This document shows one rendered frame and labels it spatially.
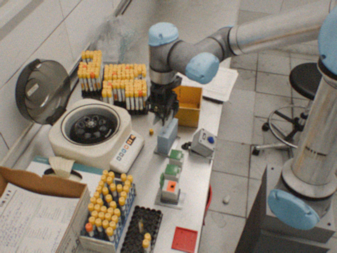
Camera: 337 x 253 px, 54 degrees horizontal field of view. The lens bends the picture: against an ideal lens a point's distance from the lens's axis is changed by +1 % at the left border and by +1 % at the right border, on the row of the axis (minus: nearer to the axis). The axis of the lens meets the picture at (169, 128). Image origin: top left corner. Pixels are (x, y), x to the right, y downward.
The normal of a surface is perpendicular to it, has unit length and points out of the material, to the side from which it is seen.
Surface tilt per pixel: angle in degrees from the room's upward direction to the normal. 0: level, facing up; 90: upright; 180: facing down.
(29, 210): 2
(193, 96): 90
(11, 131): 90
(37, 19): 90
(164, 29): 0
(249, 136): 0
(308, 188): 42
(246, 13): 90
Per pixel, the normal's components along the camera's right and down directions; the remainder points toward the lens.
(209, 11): 0.02, -0.69
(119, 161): 0.41, -0.50
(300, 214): -0.65, 0.60
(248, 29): -0.74, -0.25
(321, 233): -0.22, 0.71
